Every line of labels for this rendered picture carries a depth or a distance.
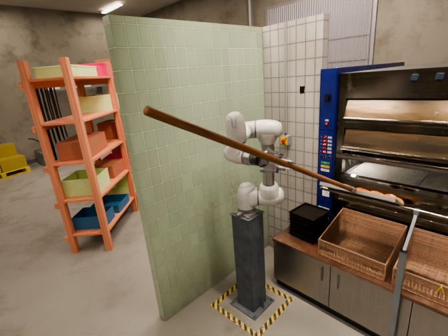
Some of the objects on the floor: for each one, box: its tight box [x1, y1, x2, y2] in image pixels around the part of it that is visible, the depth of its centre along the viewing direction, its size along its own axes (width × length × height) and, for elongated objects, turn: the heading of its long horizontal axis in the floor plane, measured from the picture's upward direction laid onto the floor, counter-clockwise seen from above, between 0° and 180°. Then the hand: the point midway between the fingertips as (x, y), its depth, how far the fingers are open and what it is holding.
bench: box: [273, 227, 448, 336], centre depth 221 cm, size 56×242×58 cm, turn 57°
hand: (286, 164), depth 137 cm, fingers closed on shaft, 3 cm apart
